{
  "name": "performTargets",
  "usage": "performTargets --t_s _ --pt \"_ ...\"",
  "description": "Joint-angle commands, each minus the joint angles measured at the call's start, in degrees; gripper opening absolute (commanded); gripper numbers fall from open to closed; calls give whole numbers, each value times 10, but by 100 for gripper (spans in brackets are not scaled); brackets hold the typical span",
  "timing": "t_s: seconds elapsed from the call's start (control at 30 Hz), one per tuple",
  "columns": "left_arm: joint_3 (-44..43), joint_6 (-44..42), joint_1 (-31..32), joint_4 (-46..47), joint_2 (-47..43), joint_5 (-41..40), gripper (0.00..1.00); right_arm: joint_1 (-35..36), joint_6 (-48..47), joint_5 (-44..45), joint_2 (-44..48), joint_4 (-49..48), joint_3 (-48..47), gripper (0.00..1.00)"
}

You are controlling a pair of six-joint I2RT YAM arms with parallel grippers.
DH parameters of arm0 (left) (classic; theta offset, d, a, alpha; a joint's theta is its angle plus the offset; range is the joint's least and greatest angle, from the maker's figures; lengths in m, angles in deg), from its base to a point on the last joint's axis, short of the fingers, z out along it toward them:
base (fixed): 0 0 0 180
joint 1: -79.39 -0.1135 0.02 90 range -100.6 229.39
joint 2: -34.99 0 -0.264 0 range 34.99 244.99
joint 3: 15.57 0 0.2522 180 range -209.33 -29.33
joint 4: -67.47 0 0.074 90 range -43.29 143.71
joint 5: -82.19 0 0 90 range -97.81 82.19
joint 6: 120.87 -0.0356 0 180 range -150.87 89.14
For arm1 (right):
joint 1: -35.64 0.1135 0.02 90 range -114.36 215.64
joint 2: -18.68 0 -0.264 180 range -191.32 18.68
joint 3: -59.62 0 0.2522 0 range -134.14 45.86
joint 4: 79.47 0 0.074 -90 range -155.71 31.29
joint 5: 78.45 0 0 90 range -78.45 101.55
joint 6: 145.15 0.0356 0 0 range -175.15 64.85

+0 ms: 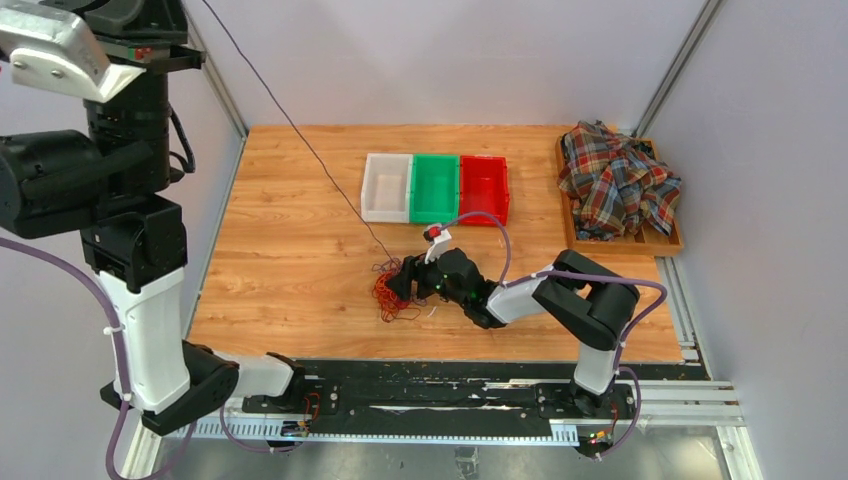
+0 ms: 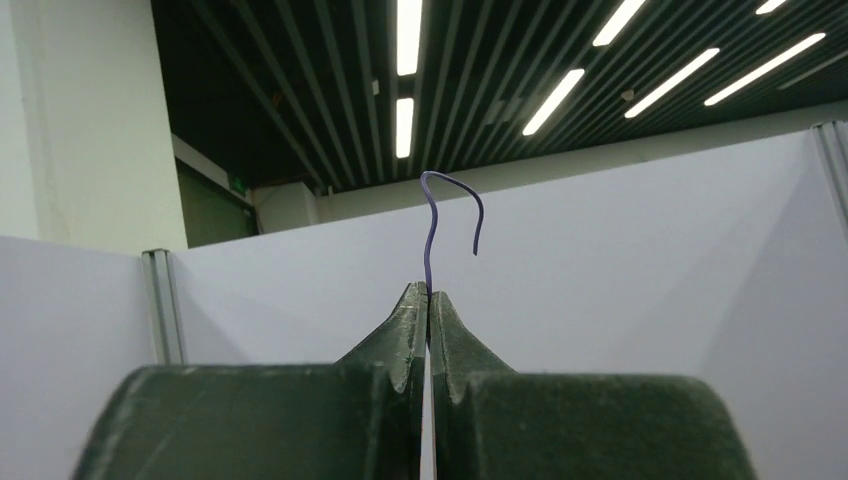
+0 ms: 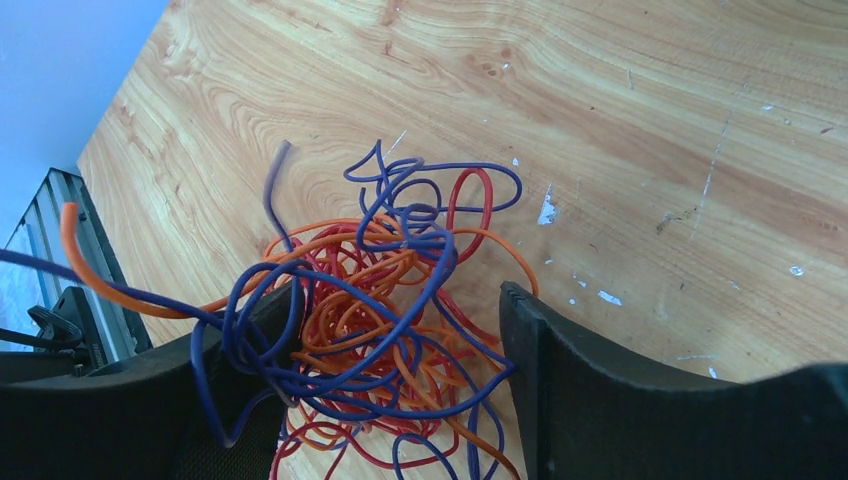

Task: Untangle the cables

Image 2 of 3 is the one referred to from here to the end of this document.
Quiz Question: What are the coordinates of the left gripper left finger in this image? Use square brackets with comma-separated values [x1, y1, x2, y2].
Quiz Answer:
[73, 282, 427, 479]

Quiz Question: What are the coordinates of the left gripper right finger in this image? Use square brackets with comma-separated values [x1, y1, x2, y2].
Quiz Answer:
[429, 292, 756, 479]

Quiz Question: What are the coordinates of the purple wire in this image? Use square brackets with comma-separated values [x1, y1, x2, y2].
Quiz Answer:
[419, 170, 486, 299]

